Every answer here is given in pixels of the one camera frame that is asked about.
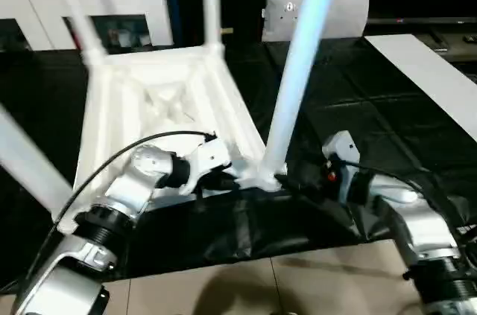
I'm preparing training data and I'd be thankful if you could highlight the white plastic table top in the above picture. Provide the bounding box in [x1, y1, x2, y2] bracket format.
[51, 42, 290, 237]

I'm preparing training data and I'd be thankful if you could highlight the white plastic table leg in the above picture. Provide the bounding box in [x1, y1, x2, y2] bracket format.
[200, 0, 226, 57]
[0, 102, 74, 219]
[259, 0, 347, 180]
[46, 0, 110, 71]

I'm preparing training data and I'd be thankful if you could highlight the black work mat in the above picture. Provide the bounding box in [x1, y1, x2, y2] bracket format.
[0, 36, 477, 290]

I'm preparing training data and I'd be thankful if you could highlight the white flat sheet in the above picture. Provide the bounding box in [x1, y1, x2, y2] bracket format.
[365, 34, 477, 143]

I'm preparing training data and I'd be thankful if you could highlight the grey cushion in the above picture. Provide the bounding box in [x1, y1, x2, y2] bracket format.
[261, 0, 370, 43]

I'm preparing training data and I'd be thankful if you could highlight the white cabinet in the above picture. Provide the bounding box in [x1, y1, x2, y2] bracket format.
[0, 0, 175, 52]

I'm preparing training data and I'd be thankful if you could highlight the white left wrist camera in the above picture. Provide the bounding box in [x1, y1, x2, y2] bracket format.
[179, 139, 232, 197]

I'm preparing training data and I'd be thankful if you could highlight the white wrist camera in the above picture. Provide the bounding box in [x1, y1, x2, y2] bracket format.
[322, 130, 363, 168]
[179, 139, 232, 197]

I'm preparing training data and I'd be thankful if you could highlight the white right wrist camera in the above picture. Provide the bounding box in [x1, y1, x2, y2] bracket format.
[322, 130, 363, 168]

